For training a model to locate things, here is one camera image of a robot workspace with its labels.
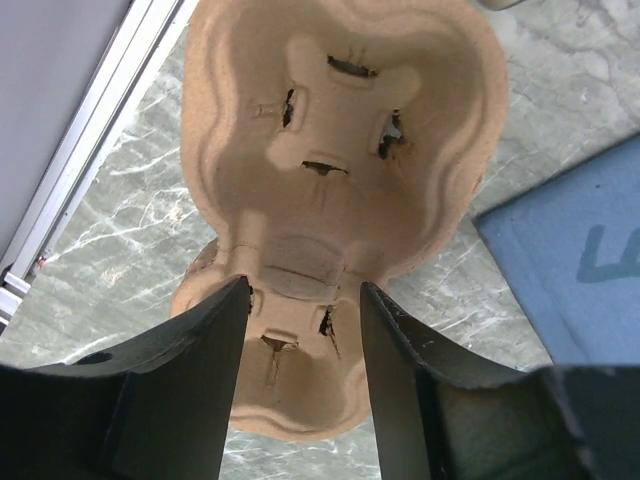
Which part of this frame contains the blue letter placemat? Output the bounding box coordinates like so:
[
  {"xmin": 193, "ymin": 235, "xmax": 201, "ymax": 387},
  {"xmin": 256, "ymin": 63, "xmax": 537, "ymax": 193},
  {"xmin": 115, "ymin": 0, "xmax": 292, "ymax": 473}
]
[{"xmin": 475, "ymin": 137, "xmax": 639, "ymax": 365}]

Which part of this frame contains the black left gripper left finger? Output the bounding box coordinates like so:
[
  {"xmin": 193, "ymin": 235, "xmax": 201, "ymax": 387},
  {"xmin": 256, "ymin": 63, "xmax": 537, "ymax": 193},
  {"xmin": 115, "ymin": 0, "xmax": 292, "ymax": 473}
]
[{"xmin": 1, "ymin": 276, "xmax": 250, "ymax": 479}]

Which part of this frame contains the brown cardboard cup carrier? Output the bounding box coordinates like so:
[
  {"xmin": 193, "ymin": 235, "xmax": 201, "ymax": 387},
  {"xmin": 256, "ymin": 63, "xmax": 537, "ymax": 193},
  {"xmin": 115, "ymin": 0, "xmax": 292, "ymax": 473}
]
[{"xmin": 170, "ymin": 1, "xmax": 509, "ymax": 441}]

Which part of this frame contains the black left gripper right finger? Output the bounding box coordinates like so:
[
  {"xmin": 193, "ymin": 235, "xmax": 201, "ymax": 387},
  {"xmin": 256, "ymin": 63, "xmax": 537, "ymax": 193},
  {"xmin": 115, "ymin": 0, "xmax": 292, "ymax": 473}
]
[{"xmin": 360, "ymin": 282, "xmax": 639, "ymax": 479}]

